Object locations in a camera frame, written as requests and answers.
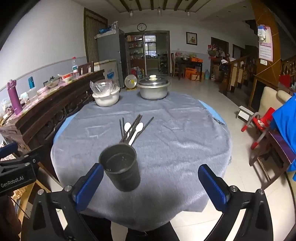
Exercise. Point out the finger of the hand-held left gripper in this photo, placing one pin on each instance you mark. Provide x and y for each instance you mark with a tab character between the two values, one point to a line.
30	154
8	149

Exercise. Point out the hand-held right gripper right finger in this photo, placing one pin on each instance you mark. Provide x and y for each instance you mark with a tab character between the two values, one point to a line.
212	187

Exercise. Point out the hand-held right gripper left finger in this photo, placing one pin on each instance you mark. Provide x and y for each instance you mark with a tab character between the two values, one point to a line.
89	185

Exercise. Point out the dark utensil holder cup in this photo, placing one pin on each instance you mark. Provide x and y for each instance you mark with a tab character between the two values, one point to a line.
124	176

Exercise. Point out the white plastic spoon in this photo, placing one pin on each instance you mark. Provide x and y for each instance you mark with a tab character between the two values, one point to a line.
127	127
139	127

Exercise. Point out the pile of dark chopsticks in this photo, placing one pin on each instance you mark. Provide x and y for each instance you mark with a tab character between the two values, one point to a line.
137	119

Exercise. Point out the person's left forearm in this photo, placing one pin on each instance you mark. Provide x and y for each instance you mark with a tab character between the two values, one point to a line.
9	220

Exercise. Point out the carved wooden sideboard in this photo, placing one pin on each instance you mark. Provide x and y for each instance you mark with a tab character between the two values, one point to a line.
46	109

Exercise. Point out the purple water bottle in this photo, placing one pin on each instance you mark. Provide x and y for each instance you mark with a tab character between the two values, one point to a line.
14	99

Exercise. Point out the grey tablecloth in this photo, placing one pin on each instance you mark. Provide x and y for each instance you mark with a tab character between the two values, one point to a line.
173	150

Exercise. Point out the blue under tablecloth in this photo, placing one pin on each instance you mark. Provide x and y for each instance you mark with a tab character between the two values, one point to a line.
215	113

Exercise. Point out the glass-lidded bowl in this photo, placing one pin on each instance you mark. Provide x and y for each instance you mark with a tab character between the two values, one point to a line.
52	82

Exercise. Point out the wooden chair purple seat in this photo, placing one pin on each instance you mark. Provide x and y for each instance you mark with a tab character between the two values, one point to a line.
281	146

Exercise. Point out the white step stool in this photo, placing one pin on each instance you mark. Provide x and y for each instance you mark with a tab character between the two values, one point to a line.
244	113

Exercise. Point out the red child chair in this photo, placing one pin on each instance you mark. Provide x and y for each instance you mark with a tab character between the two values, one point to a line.
260	121

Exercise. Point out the white pot with plastic cover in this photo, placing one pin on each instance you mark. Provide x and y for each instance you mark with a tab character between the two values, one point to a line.
105	100

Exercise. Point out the clear plastic bag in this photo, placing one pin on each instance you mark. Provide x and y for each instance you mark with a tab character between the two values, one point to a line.
103	85

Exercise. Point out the blue jacket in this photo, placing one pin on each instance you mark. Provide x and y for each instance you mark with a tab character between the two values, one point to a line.
286	120

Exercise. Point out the beige armchair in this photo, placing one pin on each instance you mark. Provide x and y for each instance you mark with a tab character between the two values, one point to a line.
268	99

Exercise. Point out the small white fan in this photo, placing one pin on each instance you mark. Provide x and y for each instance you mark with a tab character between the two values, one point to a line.
130	82

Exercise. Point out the aluminium pot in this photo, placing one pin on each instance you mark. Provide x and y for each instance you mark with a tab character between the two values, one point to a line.
153	92

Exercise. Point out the blue water jug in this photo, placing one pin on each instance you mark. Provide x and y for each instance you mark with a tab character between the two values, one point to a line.
207	75
139	73

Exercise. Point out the orange cardboard boxes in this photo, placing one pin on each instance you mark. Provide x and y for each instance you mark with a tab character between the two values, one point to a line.
192	73

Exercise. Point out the white chest freezer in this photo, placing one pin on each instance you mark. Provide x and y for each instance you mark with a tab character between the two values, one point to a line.
111	69

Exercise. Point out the wooden stair railing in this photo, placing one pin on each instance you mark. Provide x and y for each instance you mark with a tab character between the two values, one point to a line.
238	69

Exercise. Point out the aluminium pot lid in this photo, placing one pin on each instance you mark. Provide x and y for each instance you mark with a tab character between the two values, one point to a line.
152	81

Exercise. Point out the flat orange box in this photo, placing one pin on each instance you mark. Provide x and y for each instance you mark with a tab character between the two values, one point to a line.
197	60

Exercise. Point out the dark wooden side table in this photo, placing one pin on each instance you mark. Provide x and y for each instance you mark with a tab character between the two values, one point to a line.
179	63

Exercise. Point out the brown striped curtain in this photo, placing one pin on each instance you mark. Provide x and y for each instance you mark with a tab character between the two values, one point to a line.
92	39

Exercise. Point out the grey refrigerator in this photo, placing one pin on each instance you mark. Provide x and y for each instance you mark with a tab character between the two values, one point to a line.
111	48

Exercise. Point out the wooden shelf cabinet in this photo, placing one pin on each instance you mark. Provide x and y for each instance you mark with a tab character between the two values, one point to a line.
135	51

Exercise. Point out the glass pendant lamp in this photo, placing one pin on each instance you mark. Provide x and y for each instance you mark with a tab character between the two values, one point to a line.
188	12
131	12
159	11

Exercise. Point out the white wall switch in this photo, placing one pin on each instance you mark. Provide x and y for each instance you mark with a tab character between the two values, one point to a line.
263	62

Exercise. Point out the pink wall calendar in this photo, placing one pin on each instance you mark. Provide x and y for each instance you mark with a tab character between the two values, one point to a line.
265	48

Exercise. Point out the framed wall picture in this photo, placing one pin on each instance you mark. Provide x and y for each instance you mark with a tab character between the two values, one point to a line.
191	38

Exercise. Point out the round wall clock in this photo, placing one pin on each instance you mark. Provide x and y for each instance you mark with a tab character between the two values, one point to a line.
141	27

